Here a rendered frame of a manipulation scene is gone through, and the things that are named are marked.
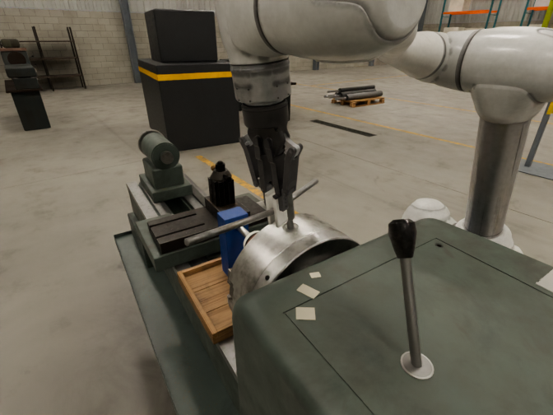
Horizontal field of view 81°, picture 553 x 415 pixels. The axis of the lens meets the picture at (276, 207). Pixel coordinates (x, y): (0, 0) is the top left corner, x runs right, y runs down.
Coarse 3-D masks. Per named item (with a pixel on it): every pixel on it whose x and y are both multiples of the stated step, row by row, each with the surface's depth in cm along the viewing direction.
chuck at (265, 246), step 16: (272, 224) 70; (304, 224) 69; (320, 224) 70; (256, 240) 68; (272, 240) 66; (288, 240) 64; (240, 256) 68; (256, 256) 65; (272, 256) 63; (240, 272) 67; (256, 272) 63; (240, 288) 66
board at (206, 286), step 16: (192, 272) 108; (208, 272) 109; (224, 272) 109; (192, 288) 102; (208, 288) 102; (224, 288) 102; (192, 304) 97; (208, 304) 96; (224, 304) 96; (208, 320) 88; (224, 320) 91; (224, 336) 87
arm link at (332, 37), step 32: (288, 0) 33; (320, 0) 30; (352, 0) 29; (384, 0) 28; (416, 0) 29; (288, 32) 35; (320, 32) 32; (352, 32) 30; (384, 32) 30; (416, 32) 45; (416, 64) 69
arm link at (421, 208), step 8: (416, 200) 116; (424, 200) 116; (432, 200) 116; (408, 208) 117; (416, 208) 113; (424, 208) 111; (432, 208) 110; (440, 208) 110; (408, 216) 115; (416, 216) 112; (424, 216) 110; (432, 216) 109; (440, 216) 109; (448, 216) 111
